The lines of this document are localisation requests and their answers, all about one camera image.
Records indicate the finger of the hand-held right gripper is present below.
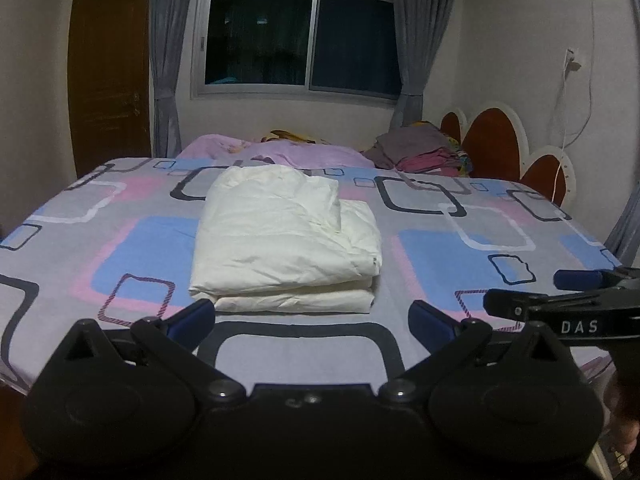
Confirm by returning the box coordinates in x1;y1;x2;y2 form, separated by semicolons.
483;288;640;349
553;268;640;293

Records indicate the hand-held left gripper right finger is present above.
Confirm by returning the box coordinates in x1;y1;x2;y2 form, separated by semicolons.
380;299;577;404

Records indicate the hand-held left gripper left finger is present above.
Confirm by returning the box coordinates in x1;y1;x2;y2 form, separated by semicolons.
47;298;246;404

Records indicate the cream white quilt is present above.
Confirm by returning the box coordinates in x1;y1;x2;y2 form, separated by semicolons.
188;164;384;314

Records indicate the pile of folded clothes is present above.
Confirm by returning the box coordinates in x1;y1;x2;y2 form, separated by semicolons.
361;120;474;178

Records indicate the person's right hand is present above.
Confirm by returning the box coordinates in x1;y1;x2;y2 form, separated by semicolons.
605;372;640;461

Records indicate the bed with patterned sheet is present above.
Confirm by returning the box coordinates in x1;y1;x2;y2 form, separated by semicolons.
0;156;624;397

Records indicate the brown and white headboard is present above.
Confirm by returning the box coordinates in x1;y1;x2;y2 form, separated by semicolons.
439;102;577;207

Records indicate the pink blanket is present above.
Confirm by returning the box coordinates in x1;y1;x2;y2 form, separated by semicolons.
177;133;377;171

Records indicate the grey curtain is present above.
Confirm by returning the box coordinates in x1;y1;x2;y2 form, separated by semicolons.
389;0;464;132
149;0;207;159

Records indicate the brown wooden door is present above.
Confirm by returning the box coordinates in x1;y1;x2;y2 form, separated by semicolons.
66;0;152;177

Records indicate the sliding glass window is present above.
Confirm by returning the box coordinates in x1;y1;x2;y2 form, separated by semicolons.
191;0;404;102

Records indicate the white cable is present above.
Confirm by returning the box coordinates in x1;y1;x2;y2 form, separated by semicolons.
549;57;577;202

